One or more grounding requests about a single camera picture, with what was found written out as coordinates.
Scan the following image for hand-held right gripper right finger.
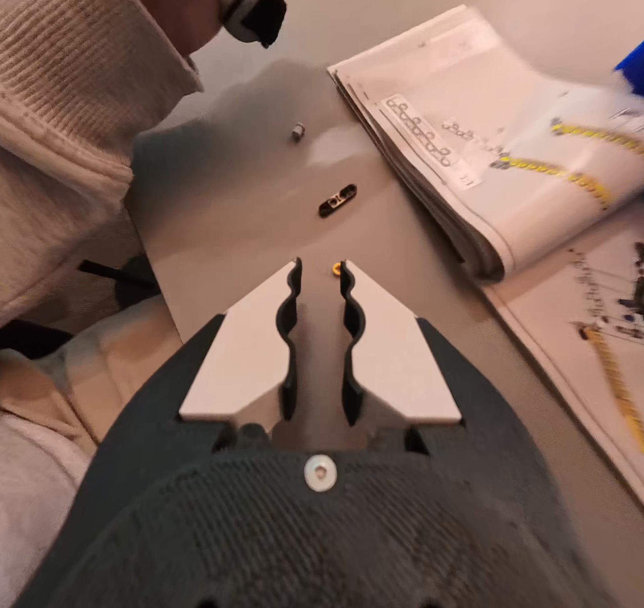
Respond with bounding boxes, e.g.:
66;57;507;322
340;260;463;427

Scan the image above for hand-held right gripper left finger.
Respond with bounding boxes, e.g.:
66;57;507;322
178;258;304;426

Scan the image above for black lego beam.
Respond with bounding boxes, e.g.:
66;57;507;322
318;183;358;218

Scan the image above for person's left forearm beige sleeve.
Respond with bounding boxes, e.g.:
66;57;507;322
0;0;204;324

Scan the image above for black chair part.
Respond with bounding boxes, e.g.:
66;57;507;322
78;255;163;309

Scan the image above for crane picture instruction booklet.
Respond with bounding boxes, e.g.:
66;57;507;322
482;215;644;505

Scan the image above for person's lap clothing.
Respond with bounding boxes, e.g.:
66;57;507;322
0;296;183;608

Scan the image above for open thick instruction booklet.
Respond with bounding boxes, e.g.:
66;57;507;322
326;4;644;283

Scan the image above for large blue plastic bin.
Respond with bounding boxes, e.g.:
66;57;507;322
613;40;644;97

